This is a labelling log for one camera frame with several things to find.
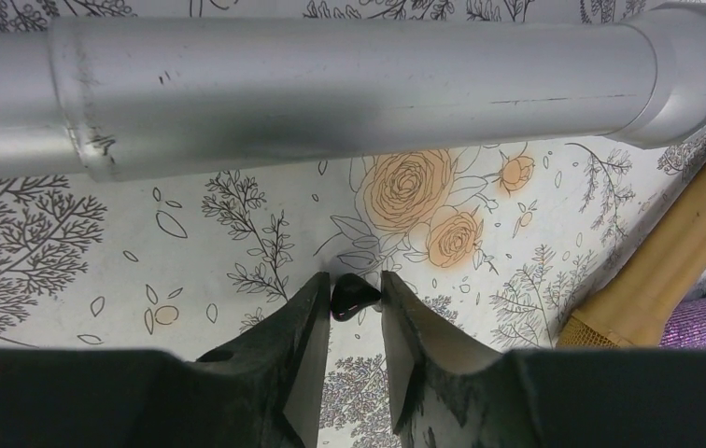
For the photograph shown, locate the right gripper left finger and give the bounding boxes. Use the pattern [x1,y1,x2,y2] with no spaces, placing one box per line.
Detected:
[0,273,331,447]

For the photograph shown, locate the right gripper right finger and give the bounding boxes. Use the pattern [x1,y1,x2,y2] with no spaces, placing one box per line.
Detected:
[381,272,706,447]

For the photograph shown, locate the black earbud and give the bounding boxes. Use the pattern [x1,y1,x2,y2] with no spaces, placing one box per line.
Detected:
[330,273,381,322]

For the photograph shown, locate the floral table mat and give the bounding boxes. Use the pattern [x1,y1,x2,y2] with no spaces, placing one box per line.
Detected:
[0,0,706,448]

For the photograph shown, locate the gold microphone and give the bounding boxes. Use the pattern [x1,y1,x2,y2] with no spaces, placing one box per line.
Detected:
[557,162,706,348]

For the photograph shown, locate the silver microphone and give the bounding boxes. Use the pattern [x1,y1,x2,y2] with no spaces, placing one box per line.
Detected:
[0,1,706,181]

